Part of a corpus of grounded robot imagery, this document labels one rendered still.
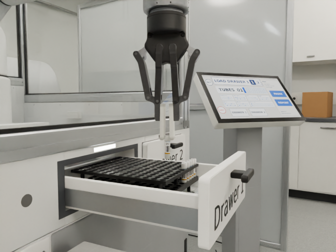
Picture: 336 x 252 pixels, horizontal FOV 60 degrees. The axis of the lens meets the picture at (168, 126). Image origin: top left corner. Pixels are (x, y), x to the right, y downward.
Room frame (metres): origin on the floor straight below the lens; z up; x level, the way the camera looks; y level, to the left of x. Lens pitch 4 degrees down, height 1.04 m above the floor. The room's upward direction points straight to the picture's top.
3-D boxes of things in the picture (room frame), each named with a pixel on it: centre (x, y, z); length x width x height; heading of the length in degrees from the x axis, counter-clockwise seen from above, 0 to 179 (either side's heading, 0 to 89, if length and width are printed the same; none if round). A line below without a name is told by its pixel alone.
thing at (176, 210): (0.64, 0.07, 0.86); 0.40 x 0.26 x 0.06; 65
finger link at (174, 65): (0.57, -0.01, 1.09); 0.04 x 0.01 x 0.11; 174
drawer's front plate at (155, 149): (0.96, 0.00, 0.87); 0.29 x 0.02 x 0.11; 155
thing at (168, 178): (0.59, -0.03, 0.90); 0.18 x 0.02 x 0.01; 155
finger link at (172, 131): (0.57, -0.01, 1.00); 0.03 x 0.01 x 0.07; 174
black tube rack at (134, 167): (0.64, 0.07, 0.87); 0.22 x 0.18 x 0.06; 65
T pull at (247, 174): (0.54, -0.14, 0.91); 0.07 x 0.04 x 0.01; 155
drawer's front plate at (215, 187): (0.55, -0.11, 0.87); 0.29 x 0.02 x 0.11; 155
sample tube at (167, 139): (0.57, 0.00, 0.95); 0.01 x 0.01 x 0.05
